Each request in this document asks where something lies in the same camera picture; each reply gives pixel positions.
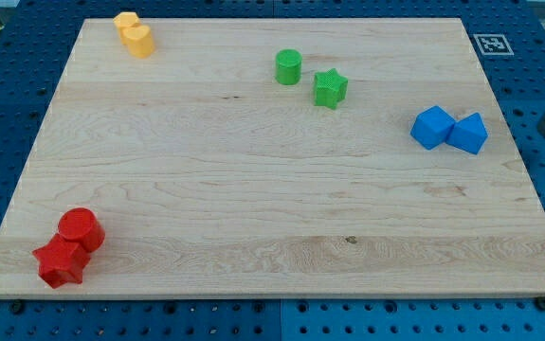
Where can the blue cube block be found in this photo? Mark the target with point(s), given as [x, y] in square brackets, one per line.
[432, 127]

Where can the blue triangle block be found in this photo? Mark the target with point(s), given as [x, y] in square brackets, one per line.
[468, 134]

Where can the wooden board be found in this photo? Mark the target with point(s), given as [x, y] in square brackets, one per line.
[212, 180]

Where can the green star block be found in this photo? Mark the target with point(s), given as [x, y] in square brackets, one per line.
[330, 88]

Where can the green cylinder block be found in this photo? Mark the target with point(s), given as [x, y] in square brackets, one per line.
[288, 66]

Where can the yellow heart block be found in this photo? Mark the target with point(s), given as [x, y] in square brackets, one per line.
[139, 41]

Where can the red cylinder block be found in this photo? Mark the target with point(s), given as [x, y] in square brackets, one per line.
[81, 225]

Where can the yellow pentagon block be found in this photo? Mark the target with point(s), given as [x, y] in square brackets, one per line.
[125, 19]

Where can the red star block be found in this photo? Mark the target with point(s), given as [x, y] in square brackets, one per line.
[61, 261]

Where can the white fiducial marker tag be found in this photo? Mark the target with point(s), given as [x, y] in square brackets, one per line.
[492, 44]

